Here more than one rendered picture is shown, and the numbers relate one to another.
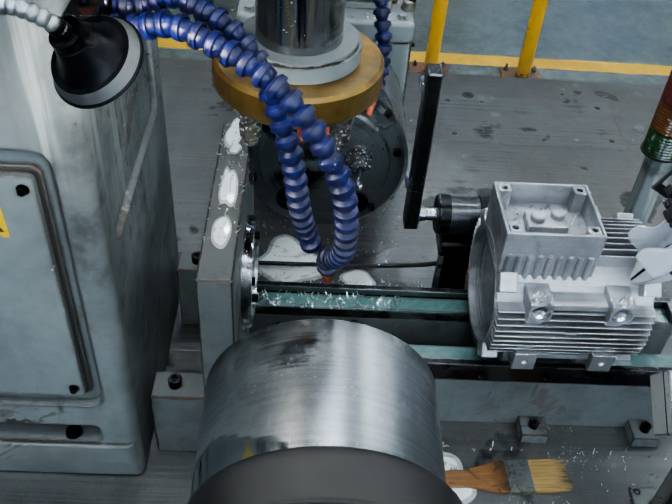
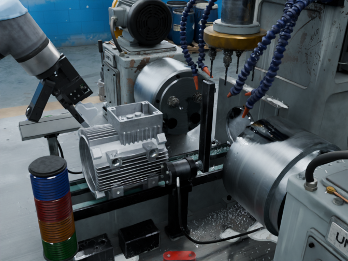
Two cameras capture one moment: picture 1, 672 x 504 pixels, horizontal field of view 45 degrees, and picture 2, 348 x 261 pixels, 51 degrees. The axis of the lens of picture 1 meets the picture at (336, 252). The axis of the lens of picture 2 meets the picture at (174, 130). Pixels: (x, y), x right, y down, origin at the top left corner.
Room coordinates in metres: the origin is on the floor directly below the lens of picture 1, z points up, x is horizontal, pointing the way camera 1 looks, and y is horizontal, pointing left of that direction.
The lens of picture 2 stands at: (1.63, -0.53, 1.53)
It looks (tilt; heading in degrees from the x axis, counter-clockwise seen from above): 27 degrees down; 155
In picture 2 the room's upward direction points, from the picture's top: 1 degrees clockwise
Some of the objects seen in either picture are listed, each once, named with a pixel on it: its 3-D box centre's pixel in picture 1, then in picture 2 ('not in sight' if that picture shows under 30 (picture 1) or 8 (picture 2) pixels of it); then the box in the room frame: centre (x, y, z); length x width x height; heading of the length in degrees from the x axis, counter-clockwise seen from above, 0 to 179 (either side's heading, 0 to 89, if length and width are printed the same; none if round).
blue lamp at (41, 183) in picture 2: not in sight; (49, 179); (1.09, -0.51, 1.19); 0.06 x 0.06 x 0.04
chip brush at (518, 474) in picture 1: (497, 477); not in sight; (0.61, -0.24, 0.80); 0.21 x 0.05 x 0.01; 98
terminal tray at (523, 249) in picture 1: (542, 230); (134, 122); (0.77, -0.25, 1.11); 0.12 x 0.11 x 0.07; 94
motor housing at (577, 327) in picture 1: (555, 284); (122, 155); (0.77, -0.29, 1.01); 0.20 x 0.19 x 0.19; 94
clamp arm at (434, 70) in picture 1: (422, 152); (205, 128); (0.90, -0.11, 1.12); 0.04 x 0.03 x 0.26; 93
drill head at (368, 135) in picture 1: (325, 118); (292, 182); (1.09, 0.04, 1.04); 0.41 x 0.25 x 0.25; 3
